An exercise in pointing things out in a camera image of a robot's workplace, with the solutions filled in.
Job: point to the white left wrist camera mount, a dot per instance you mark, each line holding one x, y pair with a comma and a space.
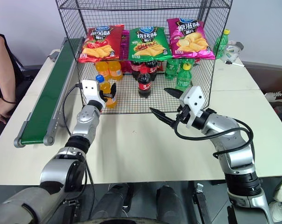
90, 89

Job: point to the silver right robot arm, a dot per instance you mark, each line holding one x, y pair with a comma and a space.
234, 142

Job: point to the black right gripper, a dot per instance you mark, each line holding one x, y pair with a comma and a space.
183, 114

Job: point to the orange soda bottle blue cap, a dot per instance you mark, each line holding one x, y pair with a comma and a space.
109, 102

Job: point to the black metal bracket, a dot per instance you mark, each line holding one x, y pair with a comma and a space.
202, 203

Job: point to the cola bottle red label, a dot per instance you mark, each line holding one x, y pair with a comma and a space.
144, 85
153, 67
135, 68

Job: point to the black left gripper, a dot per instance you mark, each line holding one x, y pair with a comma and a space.
104, 96

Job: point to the black wrist band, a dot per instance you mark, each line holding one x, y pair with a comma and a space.
9, 101

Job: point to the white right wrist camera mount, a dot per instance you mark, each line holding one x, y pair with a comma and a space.
194, 96

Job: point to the magenta chips bag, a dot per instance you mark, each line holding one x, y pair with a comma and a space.
189, 38

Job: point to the green chips bag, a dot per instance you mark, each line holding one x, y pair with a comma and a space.
147, 43

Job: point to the white marker pen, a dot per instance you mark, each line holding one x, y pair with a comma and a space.
234, 63

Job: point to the person's bare forearm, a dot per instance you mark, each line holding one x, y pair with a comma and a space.
2, 72

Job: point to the green conveyor belt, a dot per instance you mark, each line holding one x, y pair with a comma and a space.
50, 93

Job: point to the dark rounded robot leg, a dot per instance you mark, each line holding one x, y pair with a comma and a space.
169, 203
114, 200

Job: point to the green soda bottle yellow cap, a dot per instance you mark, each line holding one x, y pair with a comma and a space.
184, 78
221, 45

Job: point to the white crumpled bag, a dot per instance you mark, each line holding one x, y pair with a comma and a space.
234, 50

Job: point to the person's black shirt torso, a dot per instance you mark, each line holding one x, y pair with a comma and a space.
5, 53

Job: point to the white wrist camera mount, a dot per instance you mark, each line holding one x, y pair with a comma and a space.
194, 96
90, 89

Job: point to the small magenta snack bag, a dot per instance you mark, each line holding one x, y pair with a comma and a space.
125, 44

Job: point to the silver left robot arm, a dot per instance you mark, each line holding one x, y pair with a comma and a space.
52, 168

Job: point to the red chips bag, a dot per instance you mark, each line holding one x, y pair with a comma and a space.
100, 44

